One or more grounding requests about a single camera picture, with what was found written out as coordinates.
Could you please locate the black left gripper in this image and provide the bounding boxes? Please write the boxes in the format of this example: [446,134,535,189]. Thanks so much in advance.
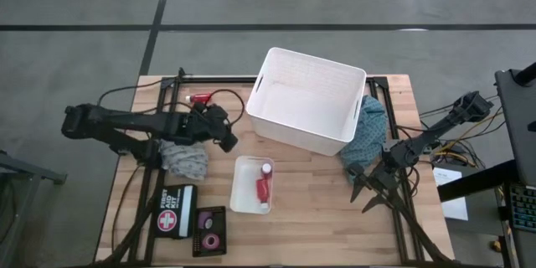
[192,103,240,154]

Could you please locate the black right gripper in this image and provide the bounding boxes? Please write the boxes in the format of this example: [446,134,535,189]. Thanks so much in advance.
[349,162,399,214]

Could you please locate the grey diamond patterned cloth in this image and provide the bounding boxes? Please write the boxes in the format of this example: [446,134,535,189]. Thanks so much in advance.
[157,137,209,182]

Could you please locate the teal patterned cloth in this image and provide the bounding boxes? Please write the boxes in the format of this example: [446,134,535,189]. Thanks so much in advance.
[338,94,390,183]

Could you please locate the small white plastic bin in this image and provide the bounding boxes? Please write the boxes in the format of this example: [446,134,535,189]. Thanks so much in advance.
[229,155,276,215]

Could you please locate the large white perforated basket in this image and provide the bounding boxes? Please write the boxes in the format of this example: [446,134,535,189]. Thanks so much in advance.
[245,46,369,157]

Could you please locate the white paper sheet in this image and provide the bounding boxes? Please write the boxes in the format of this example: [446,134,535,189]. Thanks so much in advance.
[432,166,470,222]

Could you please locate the black first aid kit pouch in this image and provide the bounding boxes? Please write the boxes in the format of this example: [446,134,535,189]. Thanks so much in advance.
[151,183,198,240]

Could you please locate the purple bandage tape roll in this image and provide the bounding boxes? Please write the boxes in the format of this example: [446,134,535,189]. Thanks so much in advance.
[197,211,214,229]

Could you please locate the small black plastic crate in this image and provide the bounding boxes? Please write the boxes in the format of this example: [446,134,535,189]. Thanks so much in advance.
[191,205,228,258]

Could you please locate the black desk support beam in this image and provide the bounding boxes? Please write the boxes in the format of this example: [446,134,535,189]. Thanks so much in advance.
[437,158,520,204]

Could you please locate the pink bandage tape roll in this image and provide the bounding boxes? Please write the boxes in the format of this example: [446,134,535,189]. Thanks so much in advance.
[201,233,221,250]

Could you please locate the black keyboard coloured keys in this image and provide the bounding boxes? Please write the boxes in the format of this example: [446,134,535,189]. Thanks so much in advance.
[508,182,536,234]

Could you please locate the dark grey side desk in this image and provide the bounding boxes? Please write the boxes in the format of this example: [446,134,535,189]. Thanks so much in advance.
[493,61,536,268]

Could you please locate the grey metal stand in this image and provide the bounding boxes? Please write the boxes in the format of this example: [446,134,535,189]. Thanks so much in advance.
[0,148,68,268]

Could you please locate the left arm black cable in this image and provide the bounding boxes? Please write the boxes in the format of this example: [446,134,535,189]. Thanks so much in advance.
[95,75,247,129]

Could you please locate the black aluminium rig frame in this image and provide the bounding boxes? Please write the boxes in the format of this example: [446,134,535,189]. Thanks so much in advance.
[94,66,456,268]

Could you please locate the yellow and black cable bundle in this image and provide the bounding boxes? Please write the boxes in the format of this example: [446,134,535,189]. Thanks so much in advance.
[418,94,508,168]

